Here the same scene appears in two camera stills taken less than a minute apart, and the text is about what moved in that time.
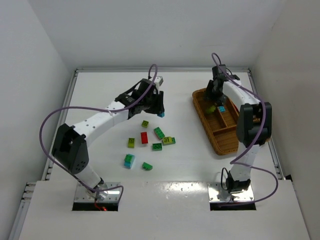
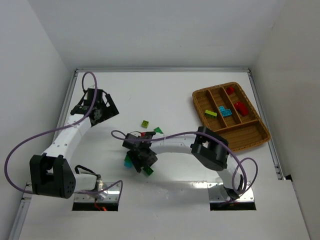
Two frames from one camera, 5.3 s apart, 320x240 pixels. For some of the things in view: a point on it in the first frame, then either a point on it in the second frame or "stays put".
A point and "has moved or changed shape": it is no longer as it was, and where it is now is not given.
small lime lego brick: x=145 y=124 stays put
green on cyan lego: x=128 y=160 stays put
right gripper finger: x=211 y=93 → x=136 y=162
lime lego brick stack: x=210 y=110 has moved or changed shape
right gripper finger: x=222 y=99 → x=147 y=158
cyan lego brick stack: x=222 y=109 → x=226 y=112
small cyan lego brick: x=162 y=115 → x=221 y=108
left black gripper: x=157 y=100 → x=110 y=108
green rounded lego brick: x=147 y=166 has moved or changed shape
